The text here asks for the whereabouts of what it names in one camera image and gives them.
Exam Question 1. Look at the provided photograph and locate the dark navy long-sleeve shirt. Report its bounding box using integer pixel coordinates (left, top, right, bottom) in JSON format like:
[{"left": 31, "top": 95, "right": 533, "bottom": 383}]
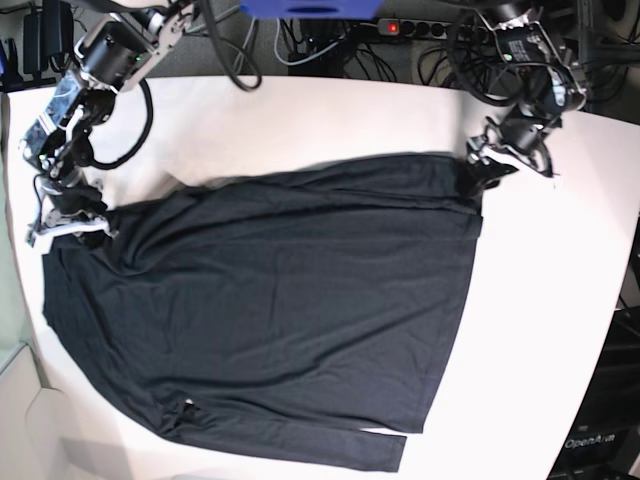
[{"left": 43, "top": 154, "right": 483, "bottom": 472}]

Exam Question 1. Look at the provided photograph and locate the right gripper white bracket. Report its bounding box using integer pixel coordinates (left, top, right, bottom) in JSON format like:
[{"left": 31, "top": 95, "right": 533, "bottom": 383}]
[{"left": 26, "top": 183, "right": 117, "bottom": 249}]

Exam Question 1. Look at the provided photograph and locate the aluminium frame post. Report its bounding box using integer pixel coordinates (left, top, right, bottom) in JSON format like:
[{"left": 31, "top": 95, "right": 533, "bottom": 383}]
[{"left": 575, "top": 0, "right": 596, "bottom": 72}]

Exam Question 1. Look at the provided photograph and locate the black power strip red switch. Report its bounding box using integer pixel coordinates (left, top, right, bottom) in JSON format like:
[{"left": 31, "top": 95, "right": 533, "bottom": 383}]
[{"left": 375, "top": 16, "right": 490, "bottom": 44}]

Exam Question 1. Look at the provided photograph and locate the black OpenArm case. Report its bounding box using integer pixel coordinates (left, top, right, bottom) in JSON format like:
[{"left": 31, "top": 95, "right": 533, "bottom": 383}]
[{"left": 548, "top": 305, "right": 640, "bottom": 480}]

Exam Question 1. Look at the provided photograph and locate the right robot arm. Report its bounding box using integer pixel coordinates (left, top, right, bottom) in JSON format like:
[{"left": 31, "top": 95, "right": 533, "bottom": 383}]
[{"left": 19, "top": 1, "right": 262, "bottom": 252}]

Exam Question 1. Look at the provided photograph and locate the black adapter box with cables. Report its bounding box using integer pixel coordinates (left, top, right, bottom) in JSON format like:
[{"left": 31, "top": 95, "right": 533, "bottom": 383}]
[{"left": 286, "top": 48, "right": 346, "bottom": 78}]

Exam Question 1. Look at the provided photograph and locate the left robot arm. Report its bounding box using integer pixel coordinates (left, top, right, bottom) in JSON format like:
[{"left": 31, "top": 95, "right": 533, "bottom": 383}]
[{"left": 446, "top": 1, "right": 588, "bottom": 194}]

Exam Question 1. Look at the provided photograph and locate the black device on floor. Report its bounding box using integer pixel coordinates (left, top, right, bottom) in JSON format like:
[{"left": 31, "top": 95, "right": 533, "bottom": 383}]
[{"left": 23, "top": 0, "right": 74, "bottom": 80}]

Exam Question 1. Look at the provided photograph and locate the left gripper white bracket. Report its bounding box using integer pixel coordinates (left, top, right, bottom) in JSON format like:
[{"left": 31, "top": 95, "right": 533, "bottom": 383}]
[{"left": 459, "top": 115, "right": 561, "bottom": 196}]

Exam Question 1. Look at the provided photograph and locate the grey cable on floor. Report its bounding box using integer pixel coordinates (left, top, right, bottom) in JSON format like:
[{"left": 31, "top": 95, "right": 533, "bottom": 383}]
[{"left": 232, "top": 19, "right": 261, "bottom": 72}]

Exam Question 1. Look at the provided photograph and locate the blue box at top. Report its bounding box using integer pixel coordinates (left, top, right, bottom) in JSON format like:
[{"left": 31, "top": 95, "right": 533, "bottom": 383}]
[{"left": 240, "top": 0, "right": 382, "bottom": 19}]

